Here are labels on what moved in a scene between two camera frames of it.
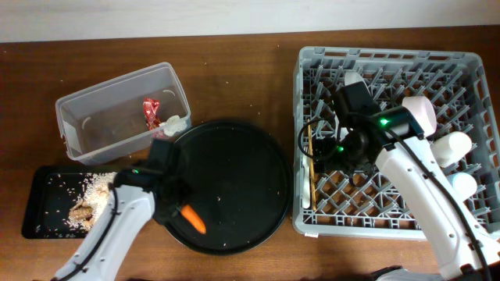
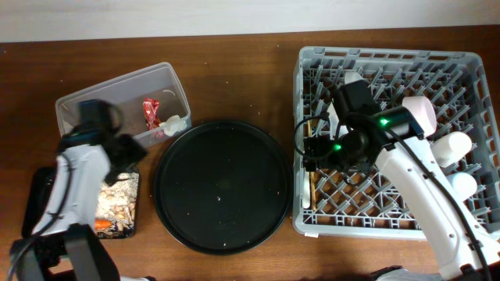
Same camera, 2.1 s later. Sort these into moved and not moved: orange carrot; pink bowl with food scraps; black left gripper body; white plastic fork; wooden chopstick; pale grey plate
Moved: orange carrot; black left gripper body
Not moved: pale grey plate; wooden chopstick; white plastic fork; pink bowl with food scraps
